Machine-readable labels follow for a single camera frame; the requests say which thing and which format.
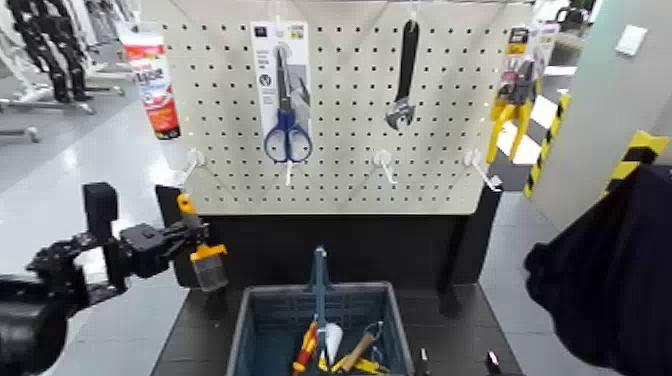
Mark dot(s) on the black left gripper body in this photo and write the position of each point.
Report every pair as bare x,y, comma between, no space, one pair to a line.
147,249

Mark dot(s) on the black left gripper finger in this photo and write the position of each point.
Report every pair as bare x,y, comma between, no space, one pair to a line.
178,230
181,246

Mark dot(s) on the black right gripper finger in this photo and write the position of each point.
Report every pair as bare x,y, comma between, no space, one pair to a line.
492,362
422,362

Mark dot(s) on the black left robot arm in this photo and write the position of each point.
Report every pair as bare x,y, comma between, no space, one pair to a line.
47,294

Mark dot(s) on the grey blue plastic crate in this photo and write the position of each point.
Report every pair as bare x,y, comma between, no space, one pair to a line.
273,315

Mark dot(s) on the white pegboard hook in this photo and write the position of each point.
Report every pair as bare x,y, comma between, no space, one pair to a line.
288,173
383,159
475,160
195,157

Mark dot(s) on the white pointed trowel blade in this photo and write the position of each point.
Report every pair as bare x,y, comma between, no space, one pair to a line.
334,338

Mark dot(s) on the red yellow screwdriver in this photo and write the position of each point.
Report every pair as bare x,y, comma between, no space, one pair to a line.
307,346

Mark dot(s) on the grey blue upright bar tool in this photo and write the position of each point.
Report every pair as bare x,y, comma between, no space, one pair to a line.
320,273

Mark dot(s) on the blue scissors in card package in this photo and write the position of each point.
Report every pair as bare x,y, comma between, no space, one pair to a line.
286,131

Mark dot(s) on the red white adhesive tube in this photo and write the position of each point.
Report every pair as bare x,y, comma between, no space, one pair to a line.
155,78

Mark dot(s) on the dark navy cloth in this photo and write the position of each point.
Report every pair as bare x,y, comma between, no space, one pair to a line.
619,273

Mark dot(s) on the grey metal floor stand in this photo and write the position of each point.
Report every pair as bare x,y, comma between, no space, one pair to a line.
52,106

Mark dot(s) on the white perforated pegboard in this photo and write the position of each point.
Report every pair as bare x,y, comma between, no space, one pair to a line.
346,178

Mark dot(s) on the black humanoid robot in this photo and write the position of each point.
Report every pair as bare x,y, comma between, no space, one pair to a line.
58,47

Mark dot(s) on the long yellow black hazard strip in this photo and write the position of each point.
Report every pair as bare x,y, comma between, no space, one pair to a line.
548,142

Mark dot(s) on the yellow pliers in package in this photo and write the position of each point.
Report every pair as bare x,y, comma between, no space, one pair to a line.
508,113

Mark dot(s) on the short yellow black hazard strip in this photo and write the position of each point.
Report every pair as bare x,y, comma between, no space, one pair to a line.
638,155

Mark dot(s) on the black office chair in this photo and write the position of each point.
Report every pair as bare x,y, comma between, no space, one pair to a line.
571,18

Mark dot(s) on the black display stand frame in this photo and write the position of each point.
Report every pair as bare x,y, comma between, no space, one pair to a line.
367,246

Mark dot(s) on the white wall plate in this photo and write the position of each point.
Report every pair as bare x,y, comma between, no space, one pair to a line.
631,40

